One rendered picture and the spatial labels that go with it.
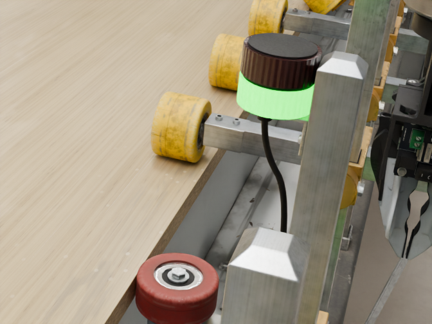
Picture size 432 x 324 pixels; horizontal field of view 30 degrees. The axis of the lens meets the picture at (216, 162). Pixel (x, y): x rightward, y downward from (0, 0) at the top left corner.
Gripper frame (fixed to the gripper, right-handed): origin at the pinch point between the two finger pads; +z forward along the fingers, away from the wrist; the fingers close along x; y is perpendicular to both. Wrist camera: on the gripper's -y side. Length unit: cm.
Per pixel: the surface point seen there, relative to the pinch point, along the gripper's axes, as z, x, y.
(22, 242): 11.2, -36.5, -1.4
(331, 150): -8.6, -7.4, 4.1
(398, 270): 2.7, -0.2, 0.8
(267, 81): -13.7, -12.8, 5.4
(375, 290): 101, 3, -139
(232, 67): 6, -27, -48
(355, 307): 101, -2, -129
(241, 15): 11, -35, -88
